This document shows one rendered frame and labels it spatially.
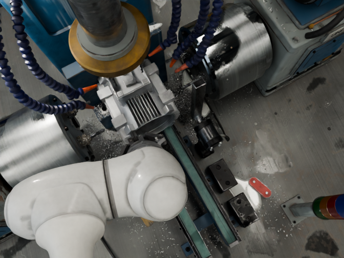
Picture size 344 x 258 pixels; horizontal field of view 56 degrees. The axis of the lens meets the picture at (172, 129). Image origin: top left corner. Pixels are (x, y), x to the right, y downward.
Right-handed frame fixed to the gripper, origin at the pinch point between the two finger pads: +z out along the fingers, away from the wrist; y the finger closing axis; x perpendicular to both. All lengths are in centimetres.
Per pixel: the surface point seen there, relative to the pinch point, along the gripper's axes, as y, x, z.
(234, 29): -38.1, -13.7, 0.8
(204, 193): -10.5, 27.5, 5.6
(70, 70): 6.8, -23.9, 8.9
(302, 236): -33, 57, 2
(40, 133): 20.9, -13.2, 0.6
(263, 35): -45.2, -8.6, 0.9
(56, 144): 18.6, -8.9, -0.3
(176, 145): -10.2, 12.1, 14.5
